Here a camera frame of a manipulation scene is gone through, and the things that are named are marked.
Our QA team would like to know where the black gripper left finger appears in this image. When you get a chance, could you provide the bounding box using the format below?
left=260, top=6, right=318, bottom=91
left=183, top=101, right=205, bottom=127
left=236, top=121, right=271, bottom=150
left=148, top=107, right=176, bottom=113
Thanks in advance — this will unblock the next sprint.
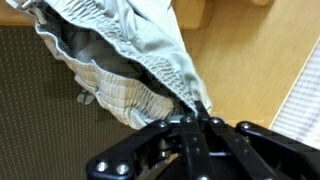
left=180, top=117, right=214, bottom=180

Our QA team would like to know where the grey pair of shorts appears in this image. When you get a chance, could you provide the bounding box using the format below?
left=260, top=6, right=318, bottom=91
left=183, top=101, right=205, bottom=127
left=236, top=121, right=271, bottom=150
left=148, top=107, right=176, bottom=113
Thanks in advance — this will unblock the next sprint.
left=5, top=0, right=212, bottom=129

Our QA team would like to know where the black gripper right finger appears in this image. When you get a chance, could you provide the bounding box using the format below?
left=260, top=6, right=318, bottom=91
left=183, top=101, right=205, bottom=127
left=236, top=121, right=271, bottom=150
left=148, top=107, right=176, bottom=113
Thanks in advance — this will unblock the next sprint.
left=195, top=101, right=278, bottom=180

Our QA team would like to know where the tan leather couch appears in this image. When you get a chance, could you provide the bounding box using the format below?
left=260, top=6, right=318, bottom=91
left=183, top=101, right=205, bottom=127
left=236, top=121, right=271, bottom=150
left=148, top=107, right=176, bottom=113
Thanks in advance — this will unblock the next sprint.
left=0, top=0, right=320, bottom=124

